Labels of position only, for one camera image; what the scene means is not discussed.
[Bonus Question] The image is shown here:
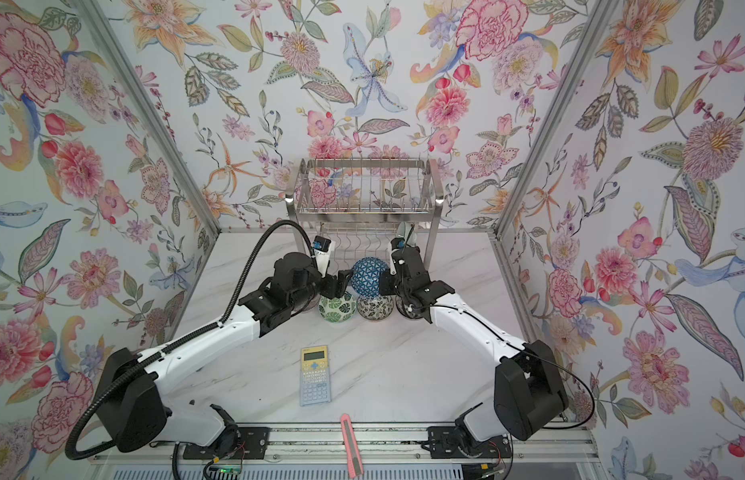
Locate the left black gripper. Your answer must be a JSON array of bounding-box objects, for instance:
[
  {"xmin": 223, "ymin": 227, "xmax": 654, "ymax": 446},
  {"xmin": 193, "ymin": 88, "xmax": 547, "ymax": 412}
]
[{"xmin": 287, "ymin": 262, "xmax": 356, "ymax": 312}]

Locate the blue patterned ceramic bowl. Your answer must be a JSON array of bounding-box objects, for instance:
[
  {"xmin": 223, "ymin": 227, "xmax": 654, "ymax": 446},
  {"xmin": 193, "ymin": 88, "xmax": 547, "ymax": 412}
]
[{"xmin": 350, "ymin": 257, "xmax": 390, "ymax": 298}]

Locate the green leaf pattern bowl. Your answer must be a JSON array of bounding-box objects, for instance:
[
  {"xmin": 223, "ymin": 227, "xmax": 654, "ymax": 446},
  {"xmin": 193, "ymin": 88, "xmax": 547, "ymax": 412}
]
[{"xmin": 318, "ymin": 292, "xmax": 356, "ymax": 323}]

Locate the pale green ceramic bowl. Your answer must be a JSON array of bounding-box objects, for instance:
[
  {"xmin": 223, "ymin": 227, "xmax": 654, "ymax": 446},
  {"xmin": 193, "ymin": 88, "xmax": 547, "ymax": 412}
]
[{"xmin": 396, "ymin": 222, "xmax": 418, "ymax": 245}]

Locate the black white floral bowl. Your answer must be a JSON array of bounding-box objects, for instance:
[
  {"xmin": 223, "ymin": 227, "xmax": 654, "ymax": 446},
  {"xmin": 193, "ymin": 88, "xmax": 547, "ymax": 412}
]
[
  {"xmin": 395, "ymin": 297, "xmax": 422, "ymax": 320},
  {"xmin": 356, "ymin": 296, "xmax": 396, "ymax": 321}
]

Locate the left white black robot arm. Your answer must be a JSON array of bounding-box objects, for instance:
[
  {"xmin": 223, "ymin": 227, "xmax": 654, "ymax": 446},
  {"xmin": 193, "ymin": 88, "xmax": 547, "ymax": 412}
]
[{"xmin": 96, "ymin": 252, "xmax": 354, "ymax": 456}]

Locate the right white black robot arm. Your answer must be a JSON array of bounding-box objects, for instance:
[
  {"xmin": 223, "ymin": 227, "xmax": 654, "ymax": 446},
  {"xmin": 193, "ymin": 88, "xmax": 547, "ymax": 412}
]
[{"xmin": 379, "ymin": 238, "xmax": 569, "ymax": 453}]

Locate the steel two-tier dish rack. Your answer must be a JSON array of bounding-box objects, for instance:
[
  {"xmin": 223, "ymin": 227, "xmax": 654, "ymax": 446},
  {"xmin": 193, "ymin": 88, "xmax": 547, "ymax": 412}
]
[{"xmin": 286, "ymin": 158, "xmax": 447, "ymax": 273}]

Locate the yellow blue calculator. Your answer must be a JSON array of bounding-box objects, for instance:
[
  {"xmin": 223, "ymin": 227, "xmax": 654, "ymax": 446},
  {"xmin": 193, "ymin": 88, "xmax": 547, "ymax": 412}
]
[{"xmin": 300, "ymin": 346, "xmax": 332, "ymax": 407}]

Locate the pink utility knife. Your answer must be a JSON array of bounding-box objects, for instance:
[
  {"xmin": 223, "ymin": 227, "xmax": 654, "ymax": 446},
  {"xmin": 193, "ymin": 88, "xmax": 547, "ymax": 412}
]
[{"xmin": 340, "ymin": 414, "xmax": 364, "ymax": 479}]

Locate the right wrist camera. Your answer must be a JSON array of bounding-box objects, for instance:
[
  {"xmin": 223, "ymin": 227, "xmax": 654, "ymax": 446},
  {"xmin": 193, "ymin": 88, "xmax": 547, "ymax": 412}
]
[{"xmin": 390, "ymin": 237, "xmax": 407, "ymax": 251}]

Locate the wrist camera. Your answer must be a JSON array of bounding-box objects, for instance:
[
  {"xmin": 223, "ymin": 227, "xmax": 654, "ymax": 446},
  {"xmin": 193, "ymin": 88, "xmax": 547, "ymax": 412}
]
[
  {"xmin": 390, "ymin": 237, "xmax": 407, "ymax": 251},
  {"xmin": 312, "ymin": 235, "xmax": 334, "ymax": 275}
]

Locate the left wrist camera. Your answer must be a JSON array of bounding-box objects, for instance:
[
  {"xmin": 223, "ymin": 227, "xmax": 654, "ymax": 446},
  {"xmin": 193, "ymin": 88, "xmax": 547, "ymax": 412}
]
[{"xmin": 312, "ymin": 235, "xmax": 334, "ymax": 275}]

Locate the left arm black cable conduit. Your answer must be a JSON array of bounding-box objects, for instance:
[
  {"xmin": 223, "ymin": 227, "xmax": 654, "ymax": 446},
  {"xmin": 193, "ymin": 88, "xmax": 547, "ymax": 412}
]
[{"xmin": 64, "ymin": 219, "xmax": 316, "ymax": 461}]

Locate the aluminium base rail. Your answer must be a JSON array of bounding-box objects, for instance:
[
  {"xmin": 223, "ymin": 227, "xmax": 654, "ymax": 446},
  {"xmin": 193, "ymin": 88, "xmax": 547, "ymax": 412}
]
[{"xmin": 83, "ymin": 419, "xmax": 602, "ymax": 466}]

